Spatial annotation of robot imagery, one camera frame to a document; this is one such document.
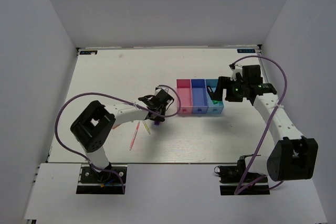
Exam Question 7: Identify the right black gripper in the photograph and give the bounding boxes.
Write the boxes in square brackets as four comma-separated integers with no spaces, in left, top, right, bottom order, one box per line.
[211,76,248,102]

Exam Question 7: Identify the green black highlighter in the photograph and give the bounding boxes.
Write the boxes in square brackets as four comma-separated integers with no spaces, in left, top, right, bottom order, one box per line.
[207,86,219,104]

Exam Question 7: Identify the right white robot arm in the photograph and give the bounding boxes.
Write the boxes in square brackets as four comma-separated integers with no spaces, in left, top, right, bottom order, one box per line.
[206,65,318,182]

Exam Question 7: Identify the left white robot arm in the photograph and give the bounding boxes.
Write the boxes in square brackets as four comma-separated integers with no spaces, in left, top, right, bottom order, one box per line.
[70,88,174,182]

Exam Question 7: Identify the light blue drawer box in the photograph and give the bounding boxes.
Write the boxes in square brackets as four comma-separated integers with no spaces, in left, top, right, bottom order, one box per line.
[205,79,224,114]

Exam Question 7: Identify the yellow thin pen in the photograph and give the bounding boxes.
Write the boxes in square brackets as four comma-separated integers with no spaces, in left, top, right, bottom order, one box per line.
[142,121,151,135]

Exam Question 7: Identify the pink drawer box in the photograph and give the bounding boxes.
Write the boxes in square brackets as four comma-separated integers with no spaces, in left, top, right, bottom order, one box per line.
[176,79,193,114]

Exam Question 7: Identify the pink thin pen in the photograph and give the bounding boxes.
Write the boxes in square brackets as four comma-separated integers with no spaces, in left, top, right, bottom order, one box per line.
[129,121,140,151]

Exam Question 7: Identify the right corner label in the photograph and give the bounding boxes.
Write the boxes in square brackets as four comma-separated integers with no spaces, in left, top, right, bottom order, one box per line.
[237,48,256,54]

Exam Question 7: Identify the corner label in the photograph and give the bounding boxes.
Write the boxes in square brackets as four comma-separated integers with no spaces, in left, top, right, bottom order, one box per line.
[237,48,256,54]
[79,50,98,55]

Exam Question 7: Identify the left corner label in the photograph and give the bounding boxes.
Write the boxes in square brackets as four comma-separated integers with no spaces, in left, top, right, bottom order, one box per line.
[79,50,98,55]

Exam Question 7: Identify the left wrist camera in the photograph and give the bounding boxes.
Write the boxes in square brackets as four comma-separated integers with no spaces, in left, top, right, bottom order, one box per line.
[155,86,169,93]

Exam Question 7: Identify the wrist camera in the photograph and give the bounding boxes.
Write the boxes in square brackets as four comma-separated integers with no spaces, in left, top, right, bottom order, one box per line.
[229,63,242,81]
[155,86,169,93]

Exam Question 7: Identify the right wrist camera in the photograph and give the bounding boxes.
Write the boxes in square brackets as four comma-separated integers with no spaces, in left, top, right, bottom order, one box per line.
[229,63,242,81]

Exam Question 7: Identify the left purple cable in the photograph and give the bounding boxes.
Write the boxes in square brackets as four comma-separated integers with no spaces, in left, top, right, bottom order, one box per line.
[55,84,182,195]

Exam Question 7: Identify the purple cable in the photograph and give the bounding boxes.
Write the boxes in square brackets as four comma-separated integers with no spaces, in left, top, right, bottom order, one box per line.
[55,84,182,195]
[229,56,288,195]

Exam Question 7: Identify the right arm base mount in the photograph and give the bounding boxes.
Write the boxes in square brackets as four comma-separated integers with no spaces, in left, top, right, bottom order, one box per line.
[214,155,270,196]

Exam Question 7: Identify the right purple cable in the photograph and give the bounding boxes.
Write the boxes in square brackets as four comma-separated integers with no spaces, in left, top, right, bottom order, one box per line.
[229,56,288,195]

